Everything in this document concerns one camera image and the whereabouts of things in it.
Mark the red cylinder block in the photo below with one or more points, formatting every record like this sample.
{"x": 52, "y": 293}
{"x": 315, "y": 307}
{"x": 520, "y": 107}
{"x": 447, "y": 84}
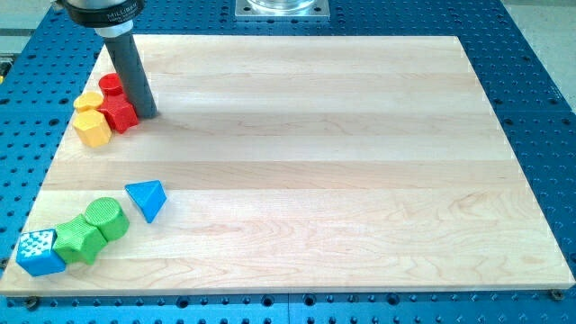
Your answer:
{"x": 110, "y": 84}

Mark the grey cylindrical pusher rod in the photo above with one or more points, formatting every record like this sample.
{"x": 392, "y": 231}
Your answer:
{"x": 126, "y": 60}

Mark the black robot arm flange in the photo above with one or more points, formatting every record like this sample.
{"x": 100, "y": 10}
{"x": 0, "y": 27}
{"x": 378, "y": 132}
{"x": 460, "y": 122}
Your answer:
{"x": 109, "y": 18}

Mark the yellow hexagon block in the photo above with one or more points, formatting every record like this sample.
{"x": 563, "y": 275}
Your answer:
{"x": 92, "y": 128}

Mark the blue triangle block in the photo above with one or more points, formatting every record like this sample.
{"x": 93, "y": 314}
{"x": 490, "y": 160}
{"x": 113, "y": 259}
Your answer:
{"x": 148, "y": 196}

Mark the green star block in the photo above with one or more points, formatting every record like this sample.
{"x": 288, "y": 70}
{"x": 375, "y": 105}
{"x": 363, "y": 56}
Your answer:
{"x": 78, "y": 241}

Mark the green cylinder block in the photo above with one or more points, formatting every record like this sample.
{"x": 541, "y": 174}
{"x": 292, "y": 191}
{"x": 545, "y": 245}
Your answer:
{"x": 108, "y": 216}

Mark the blue cube block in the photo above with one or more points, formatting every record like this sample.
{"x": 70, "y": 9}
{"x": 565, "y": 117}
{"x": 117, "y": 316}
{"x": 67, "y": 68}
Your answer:
{"x": 35, "y": 253}

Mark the wooden board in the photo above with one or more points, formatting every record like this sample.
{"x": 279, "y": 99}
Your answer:
{"x": 295, "y": 164}

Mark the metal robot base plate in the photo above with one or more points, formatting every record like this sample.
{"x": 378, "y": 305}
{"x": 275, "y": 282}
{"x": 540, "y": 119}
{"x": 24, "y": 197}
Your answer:
{"x": 270, "y": 9}

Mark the red star block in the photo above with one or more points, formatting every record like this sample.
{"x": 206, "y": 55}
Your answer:
{"x": 119, "y": 112}

